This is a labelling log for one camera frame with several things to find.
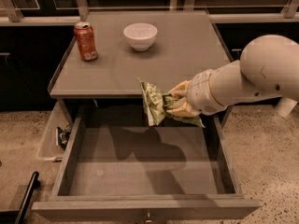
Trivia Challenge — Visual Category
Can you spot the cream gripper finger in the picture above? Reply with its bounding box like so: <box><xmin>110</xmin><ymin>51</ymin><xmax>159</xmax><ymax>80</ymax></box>
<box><xmin>170</xmin><ymin>80</ymin><xmax>190</xmax><ymax>99</ymax></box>
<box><xmin>166</xmin><ymin>97</ymin><xmax>200</xmax><ymax>118</ymax></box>

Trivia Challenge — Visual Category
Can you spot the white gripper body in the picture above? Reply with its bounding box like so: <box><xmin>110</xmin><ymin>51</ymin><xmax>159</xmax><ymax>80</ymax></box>
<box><xmin>187</xmin><ymin>69</ymin><xmax>227</xmax><ymax>116</ymax></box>

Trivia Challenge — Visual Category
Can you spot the green jalapeno chip bag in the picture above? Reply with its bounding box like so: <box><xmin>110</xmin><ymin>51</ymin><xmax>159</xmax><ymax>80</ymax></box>
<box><xmin>138</xmin><ymin>79</ymin><xmax>205</xmax><ymax>128</ymax></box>

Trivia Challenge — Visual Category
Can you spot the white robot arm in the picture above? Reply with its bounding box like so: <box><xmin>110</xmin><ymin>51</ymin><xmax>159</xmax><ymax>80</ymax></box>
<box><xmin>166</xmin><ymin>35</ymin><xmax>299</xmax><ymax>118</ymax></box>

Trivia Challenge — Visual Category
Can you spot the grey cabinet counter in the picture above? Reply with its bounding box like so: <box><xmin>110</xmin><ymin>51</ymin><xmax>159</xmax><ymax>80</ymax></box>
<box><xmin>49</xmin><ymin>10</ymin><xmax>233</xmax><ymax>100</ymax></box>

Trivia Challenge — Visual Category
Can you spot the open grey top drawer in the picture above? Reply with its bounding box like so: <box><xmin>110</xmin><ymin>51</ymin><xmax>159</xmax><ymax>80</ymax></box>
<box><xmin>33</xmin><ymin>105</ymin><xmax>260</xmax><ymax>222</ymax></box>

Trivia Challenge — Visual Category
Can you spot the white ceramic bowl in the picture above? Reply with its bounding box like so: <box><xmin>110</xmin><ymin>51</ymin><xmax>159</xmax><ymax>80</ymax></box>
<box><xmin>123</xmin><ymin>23</ymin><xmax>158</xmax><ymax>51</ymax></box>

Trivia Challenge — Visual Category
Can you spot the orange soda can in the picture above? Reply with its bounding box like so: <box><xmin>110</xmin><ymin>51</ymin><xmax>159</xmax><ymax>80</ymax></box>
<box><xmin>74</xmin><ymin>21</ymin><xmax>98</xmax><ymax>61</ymax></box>

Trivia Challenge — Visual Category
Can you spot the dark item in bin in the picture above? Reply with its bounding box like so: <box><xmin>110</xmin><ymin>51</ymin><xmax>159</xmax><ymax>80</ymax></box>
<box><xmin>56</xmin><ymin>125</ymin><xmax>71</xmax><ymax>149</ymax></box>

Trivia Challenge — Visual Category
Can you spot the clear plastic storage bin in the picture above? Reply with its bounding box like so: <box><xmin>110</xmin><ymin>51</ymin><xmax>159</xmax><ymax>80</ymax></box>
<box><xmin>36</xmin><ymin>103</ymin><xmax>71</xmax><ymax>161</ymax></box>

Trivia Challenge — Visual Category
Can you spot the black bar lower left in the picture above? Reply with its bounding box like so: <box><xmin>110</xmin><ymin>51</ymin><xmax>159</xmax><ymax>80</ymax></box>
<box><xmin>0</xmin><ymin>171</ymin><xmax>41</xmax><ymax>224</ymax></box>

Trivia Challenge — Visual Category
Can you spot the metal drawer handle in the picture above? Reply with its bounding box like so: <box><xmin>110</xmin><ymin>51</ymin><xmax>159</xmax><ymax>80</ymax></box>
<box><xmin>145</xmin><ymin>212</ymin><xmax>152</xmax><ymax>224</ymax></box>

